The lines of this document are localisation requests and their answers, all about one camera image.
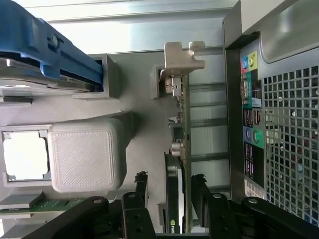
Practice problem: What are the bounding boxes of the green RAM stick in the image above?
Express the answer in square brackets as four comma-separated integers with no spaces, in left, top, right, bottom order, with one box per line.
[0,198,83,216]

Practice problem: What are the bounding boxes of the open black PC case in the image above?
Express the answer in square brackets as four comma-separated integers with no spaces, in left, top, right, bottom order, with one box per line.
[221,0,319,239]

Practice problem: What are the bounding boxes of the silver CPU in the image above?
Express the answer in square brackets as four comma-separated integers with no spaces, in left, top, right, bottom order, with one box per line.
[2,130,50,181]

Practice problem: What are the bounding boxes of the hard disk in blue carrier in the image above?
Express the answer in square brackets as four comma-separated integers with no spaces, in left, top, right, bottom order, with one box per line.
[0,0,104,97]

